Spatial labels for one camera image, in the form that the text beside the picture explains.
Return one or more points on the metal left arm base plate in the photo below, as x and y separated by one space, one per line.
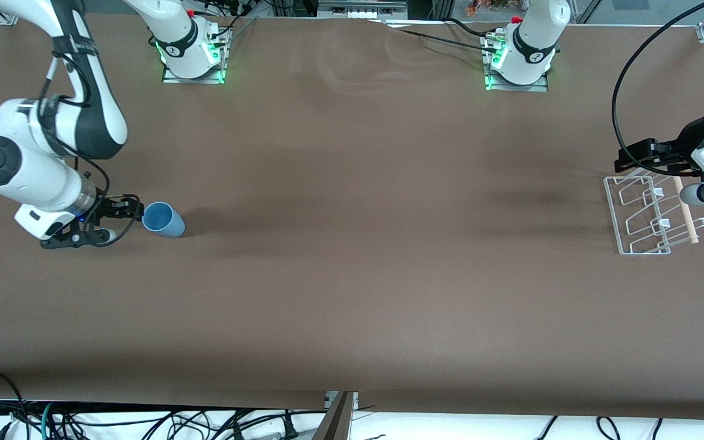
535 87

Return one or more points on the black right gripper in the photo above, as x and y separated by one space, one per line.
106 208

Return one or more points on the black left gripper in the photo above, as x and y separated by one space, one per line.
687 143

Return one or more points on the white device box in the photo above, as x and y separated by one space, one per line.
361 12

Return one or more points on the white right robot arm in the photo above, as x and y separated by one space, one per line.
22 177

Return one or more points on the orange background items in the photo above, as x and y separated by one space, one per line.
480 7

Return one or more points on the wooden table post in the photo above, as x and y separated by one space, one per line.
335 425

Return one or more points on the blue plastic cup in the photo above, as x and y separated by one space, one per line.
165 223

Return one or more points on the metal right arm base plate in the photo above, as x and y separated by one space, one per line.
172 78

